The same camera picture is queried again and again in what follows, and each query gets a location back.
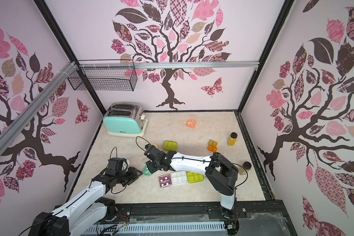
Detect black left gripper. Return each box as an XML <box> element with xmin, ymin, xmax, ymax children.
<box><xmin>117</xmin><ymin>167</ymin><xmax>144</xmax><ymax>187</ymax></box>

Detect olive lid pillbox back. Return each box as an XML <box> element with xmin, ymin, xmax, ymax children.
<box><xmin>162</xmin><ymin>141</ymin><xmax>178</xmax><ymax>151</ymax></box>

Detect green round pillbox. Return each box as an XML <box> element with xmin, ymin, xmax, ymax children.
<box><xmin>143</xmin><ymin>166</ymin><xmax>152</xmax><ymax>177</ymax></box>

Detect magenta small pillbox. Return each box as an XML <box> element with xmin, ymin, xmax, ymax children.
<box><xmin>158</xmin><ymin>174</ymin><xmax>172</xmax><ymax>188</ymax></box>

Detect clear white pillbox front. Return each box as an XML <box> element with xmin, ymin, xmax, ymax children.
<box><xmin>170</xmin><ymin>171</ymin><xmax>187</xmax><ymax>185</ymax></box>

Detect green lid white pillbox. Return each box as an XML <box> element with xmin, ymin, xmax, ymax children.
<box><xmin>187</xmin><ymin>172</ymin><xmax>204</xmax><ymax>183</ymax></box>

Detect orange small pillbox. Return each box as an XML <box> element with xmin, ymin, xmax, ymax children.
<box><xmin>207</xmin><ymin>145</ymin><xmax>217</xmax><ymax>152</ymax></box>

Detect yellow small pillbox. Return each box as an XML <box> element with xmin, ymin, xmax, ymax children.
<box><xmin>208</xmin><ymin>140</ymin><xmax>218</xmax><ymax>147</ymax></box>

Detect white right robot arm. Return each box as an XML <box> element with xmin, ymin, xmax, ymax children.
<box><xmin>144</xmin><ymin>144</ymin><xmax>239</xmax><ymax>211</ymax></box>

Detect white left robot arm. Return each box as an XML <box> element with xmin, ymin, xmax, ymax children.
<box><xmin>29</xmin><ymin>158</ymin><xmax>143</xmax><ymax>236</ymax></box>

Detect mint green toaster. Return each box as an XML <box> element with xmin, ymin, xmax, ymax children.
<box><xmin>103</xmin><ymin>103</ymin><xmax>148</xmax><ymax>137</ymax></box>

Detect yellow bottle black cap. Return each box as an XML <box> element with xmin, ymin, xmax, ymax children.
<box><xmin>227</xmin><ymin>132</ymin><xmax>238</xmax><ymax>146</ymax></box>

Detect brown bottle black cap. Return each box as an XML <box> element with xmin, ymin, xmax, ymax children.
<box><xmin>239</xmin><ymin>161</ymin><xmax>252</xmax><ymax>176</ymax></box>

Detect white slotted cable duct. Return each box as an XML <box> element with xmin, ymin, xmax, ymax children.
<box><xmin>82</xmin><ymin>222</ymin><xmax>227</xmax><ymax>236</ymax></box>

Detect aluminium rail back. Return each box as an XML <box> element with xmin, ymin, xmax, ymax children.
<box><xmin>134</xmin><ymin>61</ymin><xmax>259</xmax><ymax>69</ymax></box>

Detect aluminium rail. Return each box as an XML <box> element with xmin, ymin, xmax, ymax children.
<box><xmin>0</xmin><ymin>62</ymin><xmax>77</xmax><ymax>157</ymax></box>
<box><xmin>134</xmin><ymin>61</ymin><xmax>259</xmax><ymax>69</ymax></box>

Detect black wire basket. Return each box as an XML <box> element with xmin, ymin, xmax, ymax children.
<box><xmin>68</xmin><ymin>59</ymin><xmax>138</xmax><ymax>91</ymax></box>

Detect aluminium rail left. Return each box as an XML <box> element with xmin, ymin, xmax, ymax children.
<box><xmin>0</xmin><ymin>62</ymin><xmax>77</xmax><ymax>157</ymax></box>

